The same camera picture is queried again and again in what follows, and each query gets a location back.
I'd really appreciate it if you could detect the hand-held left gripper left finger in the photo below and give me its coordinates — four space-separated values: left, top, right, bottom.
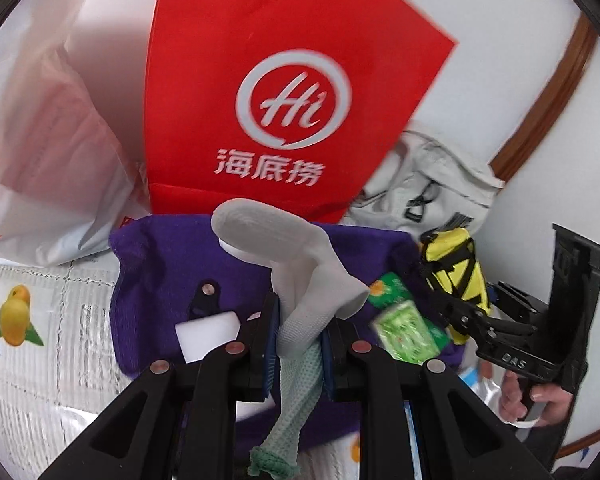
37 291 281 480

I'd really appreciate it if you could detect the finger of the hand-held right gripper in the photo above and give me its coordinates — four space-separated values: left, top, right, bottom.
489 284 537 332
422 259 487 344

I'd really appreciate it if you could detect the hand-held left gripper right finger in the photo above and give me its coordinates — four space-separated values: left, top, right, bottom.
321 320 552 480

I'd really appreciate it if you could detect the yellow black pouch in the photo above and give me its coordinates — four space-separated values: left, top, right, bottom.
419 215 491 346

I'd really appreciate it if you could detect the green tissue packet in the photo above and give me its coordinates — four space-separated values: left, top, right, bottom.
365 272 451 366

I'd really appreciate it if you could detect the small white box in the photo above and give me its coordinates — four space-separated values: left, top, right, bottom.
175 310 244 364

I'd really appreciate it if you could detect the black watch strap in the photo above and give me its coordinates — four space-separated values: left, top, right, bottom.
187 280 221 321

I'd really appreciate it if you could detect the white sock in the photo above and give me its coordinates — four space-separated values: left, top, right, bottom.
211 199 371 480

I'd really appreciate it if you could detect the purple fabric bin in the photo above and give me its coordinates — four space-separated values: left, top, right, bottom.
109 214 467 454

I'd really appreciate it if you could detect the person's right hand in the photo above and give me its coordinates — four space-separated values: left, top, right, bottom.
498 373 576 429

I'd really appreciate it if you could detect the grey waist bag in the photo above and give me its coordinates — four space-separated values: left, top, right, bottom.
344 130 506 241

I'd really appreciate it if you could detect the red paper bag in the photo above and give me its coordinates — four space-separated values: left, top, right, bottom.
144 0 459 225

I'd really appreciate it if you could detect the white plastic shopping bag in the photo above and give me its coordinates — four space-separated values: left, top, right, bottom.
0 0 154 267

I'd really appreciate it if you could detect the brown wooden door frame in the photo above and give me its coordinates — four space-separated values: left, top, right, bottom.
489 12 599 181

